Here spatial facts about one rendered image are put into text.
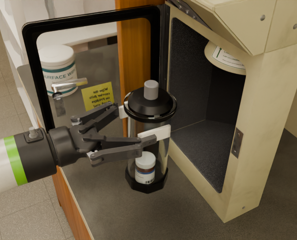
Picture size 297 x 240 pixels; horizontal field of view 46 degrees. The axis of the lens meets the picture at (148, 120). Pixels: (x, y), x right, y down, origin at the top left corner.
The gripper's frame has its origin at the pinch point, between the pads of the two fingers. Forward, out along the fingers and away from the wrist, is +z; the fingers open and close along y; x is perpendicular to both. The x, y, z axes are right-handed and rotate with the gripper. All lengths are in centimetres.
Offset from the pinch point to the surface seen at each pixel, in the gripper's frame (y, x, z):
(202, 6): -11.6, -27.8, 2.6
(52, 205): 87, 122, -19
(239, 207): -13.7, 23.9, 18.2
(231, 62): -3.6, -11.5, 16.5
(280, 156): -2, 28, 43
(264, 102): -13.8, -8.1, 17.2
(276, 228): -20.6, 28.0, 25.0
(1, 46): 306, 122, -17
